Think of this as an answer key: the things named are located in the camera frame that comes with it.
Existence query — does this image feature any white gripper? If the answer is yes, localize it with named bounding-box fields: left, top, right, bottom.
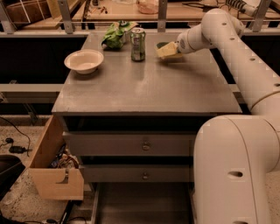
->
left=157, top=31, right=193, bottom=59

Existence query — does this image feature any green and yellow sponge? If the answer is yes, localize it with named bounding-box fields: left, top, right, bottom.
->
left=156, top=42, right=168, bottom=58

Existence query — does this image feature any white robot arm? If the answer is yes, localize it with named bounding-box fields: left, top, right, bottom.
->
left=157, top=9, right=280, bottom=224

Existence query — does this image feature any green soda can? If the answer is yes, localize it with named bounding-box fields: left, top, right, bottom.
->
left=130, top=27, right=145, bottom=61

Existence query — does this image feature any pink plastic bag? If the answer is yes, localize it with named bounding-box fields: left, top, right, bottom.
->
left=136, top=0, right=158, bottom=14

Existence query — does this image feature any green chip bag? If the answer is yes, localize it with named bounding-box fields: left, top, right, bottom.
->
left=101, top=20, right=137, bottom=50

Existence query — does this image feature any grey drawer cabinet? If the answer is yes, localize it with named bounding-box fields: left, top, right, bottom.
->
left=52, top=31, right=242, bottom=224

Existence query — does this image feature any white bowl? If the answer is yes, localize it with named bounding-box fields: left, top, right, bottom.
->
left=64, top=49, right=104, bottom=74

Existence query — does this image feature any wooden background table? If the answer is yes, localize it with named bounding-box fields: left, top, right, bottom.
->
left=23, top=0, right=280, bottom=30

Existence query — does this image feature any upper grey drawer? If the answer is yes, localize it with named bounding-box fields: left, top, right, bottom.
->
left=63, top=132, right=195, bottom=157

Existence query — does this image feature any grey drawer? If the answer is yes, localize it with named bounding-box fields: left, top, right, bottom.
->
left=63, top=132, right=195, bottom=157
left=80, top=164, right=193, bottom=183

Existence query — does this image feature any middle grey drawer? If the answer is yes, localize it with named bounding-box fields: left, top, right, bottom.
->
left=80, top=164, right=193, bottom=183

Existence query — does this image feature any open bottom drawer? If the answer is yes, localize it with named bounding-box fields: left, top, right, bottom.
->
left=91, top=183, right=194, bottom=224

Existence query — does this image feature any wooden box with clutter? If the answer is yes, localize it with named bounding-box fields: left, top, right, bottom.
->
left=29, top=115, right=84, bottom=200

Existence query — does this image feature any metal railing frame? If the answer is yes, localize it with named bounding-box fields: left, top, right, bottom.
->
left=0, top=0, right=279, bottom=35

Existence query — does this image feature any black power adapter with cable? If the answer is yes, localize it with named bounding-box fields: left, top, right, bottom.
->
left=1, top=117, right=31, bottom=155

